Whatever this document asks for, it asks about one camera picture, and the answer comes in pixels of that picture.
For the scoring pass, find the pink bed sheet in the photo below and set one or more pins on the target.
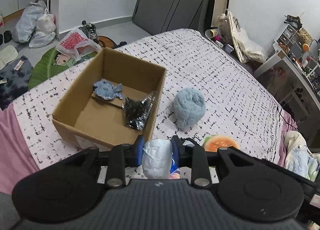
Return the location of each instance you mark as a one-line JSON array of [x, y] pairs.
[[16, 161]]

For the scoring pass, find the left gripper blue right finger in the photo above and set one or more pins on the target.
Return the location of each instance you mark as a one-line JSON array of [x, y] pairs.
[[177, 147]]

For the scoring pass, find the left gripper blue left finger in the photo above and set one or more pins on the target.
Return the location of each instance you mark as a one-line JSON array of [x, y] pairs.
[[139, 146]]

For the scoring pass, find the white black patterned bedspread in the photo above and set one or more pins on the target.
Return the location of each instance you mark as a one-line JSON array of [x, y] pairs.
[[237, 105]]

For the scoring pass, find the brown cardboard box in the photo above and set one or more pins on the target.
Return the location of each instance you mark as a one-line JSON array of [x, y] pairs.
[[92, 110]]

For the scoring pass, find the plush hamburger toy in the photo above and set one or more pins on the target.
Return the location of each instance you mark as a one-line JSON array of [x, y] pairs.
[[214, 142]]

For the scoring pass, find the paper cup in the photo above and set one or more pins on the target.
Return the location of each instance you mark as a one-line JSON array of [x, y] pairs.
[[212, 33]]

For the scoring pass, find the blue denim fish toy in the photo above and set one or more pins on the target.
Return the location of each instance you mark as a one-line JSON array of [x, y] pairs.
[[108, 91]]

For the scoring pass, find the grey fluffy plush slipper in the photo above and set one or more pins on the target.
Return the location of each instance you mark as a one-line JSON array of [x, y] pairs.
[[189, 107]]

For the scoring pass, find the green leaf cartoon rug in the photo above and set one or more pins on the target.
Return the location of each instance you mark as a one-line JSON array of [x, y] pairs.
[[51, 64]]

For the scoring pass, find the tie-dye blue cloth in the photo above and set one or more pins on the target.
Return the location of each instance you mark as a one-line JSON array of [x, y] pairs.
[[15, 78]]

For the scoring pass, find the red white plastic bag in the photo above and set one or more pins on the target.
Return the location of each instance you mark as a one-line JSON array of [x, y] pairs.
[[77, 45]]

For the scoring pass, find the shiny black foil bag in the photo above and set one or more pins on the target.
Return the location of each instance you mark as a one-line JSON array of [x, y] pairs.
[[136, 112]]

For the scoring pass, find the dark grey wardrobe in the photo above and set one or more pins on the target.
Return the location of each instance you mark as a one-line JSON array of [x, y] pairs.
[[158, 16]]

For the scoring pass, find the cream tote bag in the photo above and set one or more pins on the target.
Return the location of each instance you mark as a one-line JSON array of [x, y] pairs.
[[232, 33]]

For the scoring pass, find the crumpled blue blanket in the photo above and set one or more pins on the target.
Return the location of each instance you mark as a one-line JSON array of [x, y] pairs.
[[299, 159]]

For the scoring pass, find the blue tissue packet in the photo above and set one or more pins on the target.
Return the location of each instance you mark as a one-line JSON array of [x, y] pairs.
[[174, 171]]

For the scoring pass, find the white desk with clutter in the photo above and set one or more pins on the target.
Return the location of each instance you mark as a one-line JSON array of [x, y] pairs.
[[283, 75]]

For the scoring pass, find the white garbage bags pile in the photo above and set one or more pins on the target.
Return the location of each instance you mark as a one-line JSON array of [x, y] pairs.
[[36, 26]]

